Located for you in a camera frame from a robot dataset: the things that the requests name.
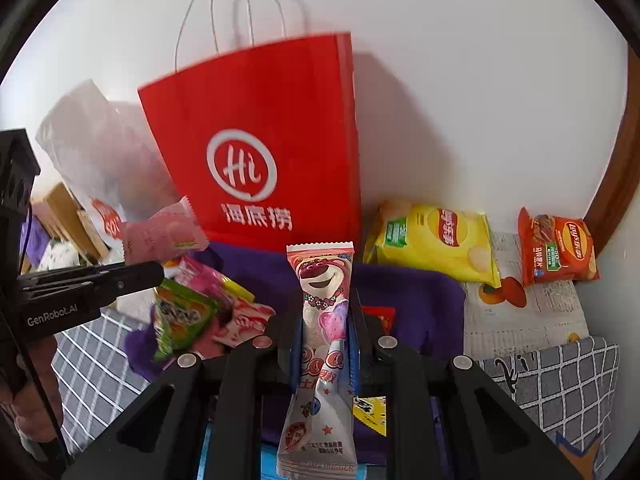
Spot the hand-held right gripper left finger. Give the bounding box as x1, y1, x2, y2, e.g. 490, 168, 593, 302
60, 305, 306, 480

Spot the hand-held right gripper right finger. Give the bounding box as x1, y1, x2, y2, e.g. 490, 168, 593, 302
347, 290, 583, 480

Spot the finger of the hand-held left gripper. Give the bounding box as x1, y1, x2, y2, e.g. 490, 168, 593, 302
19, 260, 165, 307

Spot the small red snack packet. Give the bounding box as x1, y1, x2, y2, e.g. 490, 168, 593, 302
361, 306, 397, 335

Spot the yellow triangular snack packet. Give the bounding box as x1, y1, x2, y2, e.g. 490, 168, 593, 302
352, 395, 388, 437

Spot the plain pink snack packet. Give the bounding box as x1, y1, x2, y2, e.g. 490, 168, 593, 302
122, 196, 211, 266

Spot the white pink bear candy packet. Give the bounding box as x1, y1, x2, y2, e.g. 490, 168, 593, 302
276, 241, 357, 478

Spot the green snack packet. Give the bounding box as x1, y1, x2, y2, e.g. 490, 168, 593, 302
151, 280, 222, 362

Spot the magenta snack packet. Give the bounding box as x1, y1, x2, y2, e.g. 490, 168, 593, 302
170, 255, 256, 311

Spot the person's left hand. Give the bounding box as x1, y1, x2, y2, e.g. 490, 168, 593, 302
0, 332, 66, 466

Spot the white floral pillow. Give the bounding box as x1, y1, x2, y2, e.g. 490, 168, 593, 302
40, 242, 81, 271

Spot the purple towel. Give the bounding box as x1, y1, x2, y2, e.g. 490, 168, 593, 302
124, 242, 468, 480

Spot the purple plush cloth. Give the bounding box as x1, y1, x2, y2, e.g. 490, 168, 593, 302
20, 220, 51, 271

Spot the wooden headboard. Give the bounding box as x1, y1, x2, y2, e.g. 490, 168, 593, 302
30, 182, 111, 266

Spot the blue tissue pack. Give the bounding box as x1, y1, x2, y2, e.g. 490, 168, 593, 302
197, 410, 222, 480

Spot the white plastic shopping bag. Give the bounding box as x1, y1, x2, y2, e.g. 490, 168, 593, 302
35, 79, 183, 256

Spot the yellow chips bag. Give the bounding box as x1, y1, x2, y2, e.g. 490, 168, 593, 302
363, 200, 502, 289

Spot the grey checked blanket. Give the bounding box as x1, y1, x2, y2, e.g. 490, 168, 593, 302
52, 305, 621, 480

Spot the orange chips bag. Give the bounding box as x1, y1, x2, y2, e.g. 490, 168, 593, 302
517, 206, 601, 288

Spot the red paper carrier bag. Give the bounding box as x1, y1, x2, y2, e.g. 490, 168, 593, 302
137, 0, 362, 253

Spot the brown wooden door frame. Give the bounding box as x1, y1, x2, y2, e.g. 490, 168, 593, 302
582, 45, 640, 261

